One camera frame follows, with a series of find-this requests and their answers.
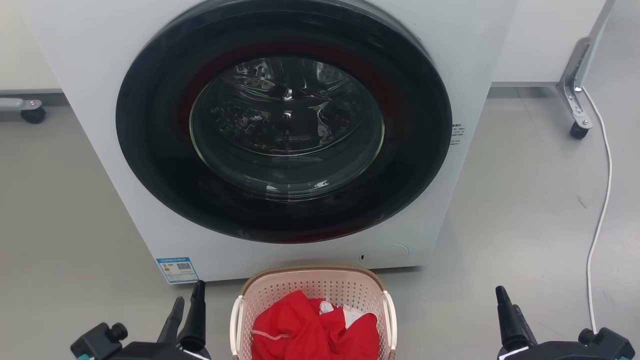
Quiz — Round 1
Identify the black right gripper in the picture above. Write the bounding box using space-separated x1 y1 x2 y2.
495 286 636 360

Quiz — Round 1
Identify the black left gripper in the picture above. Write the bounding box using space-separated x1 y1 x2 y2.
70 280 211 360

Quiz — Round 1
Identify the beige perforated laundry basket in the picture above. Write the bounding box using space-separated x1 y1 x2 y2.
229 265 398 360

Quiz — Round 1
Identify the blue energy label sticker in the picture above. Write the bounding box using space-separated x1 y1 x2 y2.
156 257 200 285

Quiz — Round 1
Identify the red garment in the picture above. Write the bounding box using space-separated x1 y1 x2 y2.
251 290 380 360

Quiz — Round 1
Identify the white garment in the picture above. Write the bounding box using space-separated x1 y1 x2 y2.
319 300 378 328

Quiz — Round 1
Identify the black round washer door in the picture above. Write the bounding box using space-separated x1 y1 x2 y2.
115 0 453 245

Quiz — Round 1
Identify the white front-load washing machine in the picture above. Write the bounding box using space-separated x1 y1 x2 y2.
15 0 521 286

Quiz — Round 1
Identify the wide white cabinet panel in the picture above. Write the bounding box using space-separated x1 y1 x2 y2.
491 0 616 88

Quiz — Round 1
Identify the narrow white cabinet panel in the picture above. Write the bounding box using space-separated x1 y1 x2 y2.
0 0 63 96

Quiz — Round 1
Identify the white cable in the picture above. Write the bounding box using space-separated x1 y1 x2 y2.
580 86 613 335

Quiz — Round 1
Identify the angled metal bracket leg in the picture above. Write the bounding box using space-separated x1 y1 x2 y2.
556 37 594 131

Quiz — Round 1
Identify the flat metal bracket leg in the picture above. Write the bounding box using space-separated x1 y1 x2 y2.
0 97 43 112

